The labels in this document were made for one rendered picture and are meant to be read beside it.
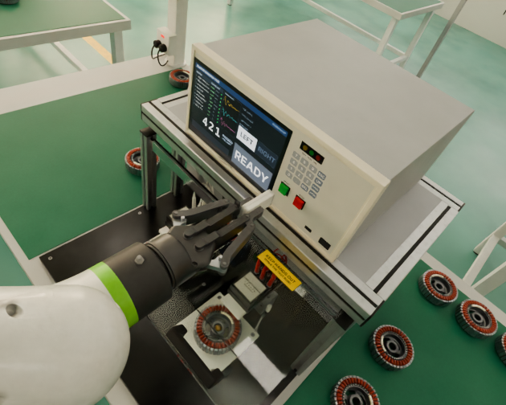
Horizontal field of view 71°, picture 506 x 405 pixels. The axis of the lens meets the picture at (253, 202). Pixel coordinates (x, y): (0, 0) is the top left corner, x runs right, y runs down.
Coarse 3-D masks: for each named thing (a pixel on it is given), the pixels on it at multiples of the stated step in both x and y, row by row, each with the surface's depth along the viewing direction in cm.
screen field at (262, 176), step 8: (240, 152) 70; (232, 160) 73; (240, 160) 71; (248, 160) 69; (256, 160) 68; (240, 168) 72; (248, 168) 70; (256, 168) 69; (264, 168) 67; (256, 176) 70; (264, 176) 68; (264, 184) 69
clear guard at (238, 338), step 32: (192, 288) 62; (224, 288) 63; (256, 288) 64; (288, 288) 65; (320, 288) 67; (160, 320) 61; (192, 320) 59; (224, 320) 59; (256, 320) 60; (288, 320) 61; (320, 320) 63; (224, 352) 56; (256, 352) 57; (288, 352) 58; (224, 384) 56; (256, 384) 54
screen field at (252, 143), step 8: (240, 128) 67; (240, 136) 68; (248, 136) 66; (248, 144) 67; (256, 144) 66; (256, 152) 67; (264, 152) 65; (272, 152) 63; (264, 160) 66; (272, 160) 64
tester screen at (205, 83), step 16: (208, 80) 67; (208, 96) 70; (224, 96) 66; (240, 96) 63; (192, 112) 76; (208, 112) 72; (224, 112) 68; (240, 112) 65; (256, 112) 62; (192, 128) 78; (224, 128) 70; (256, 128) 64; (272, 128) 61; (224, 144) 73; (240, 144) 69; (272, 144) 63; (272, 176) 66
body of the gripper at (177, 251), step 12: (180, 228) 54; (156, 240) 49; (168, 240) 49; (180, 240) 52; (192, 240) 53; (156, 252) 48; (168, 252) 48; (180, 252) 48; (192, 252) 51; (204, 252) 52; (168, 264) 47; (180, 264) 48; (192, 264) 49; (204, 264) 51; (180, 276) 48
